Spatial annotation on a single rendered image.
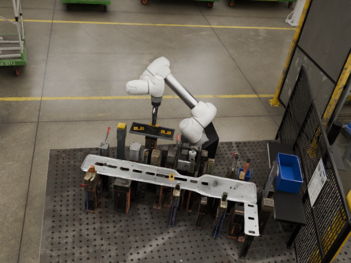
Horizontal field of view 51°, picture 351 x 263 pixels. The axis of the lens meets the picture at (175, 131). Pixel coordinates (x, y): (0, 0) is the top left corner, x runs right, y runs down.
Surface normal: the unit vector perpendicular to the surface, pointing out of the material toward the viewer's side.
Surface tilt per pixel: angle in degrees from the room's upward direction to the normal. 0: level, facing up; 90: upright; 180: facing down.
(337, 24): 89
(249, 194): 0
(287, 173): 0
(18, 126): 0
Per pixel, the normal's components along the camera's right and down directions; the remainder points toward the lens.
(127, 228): 0.11, -0.78
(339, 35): -0.97, 0.04
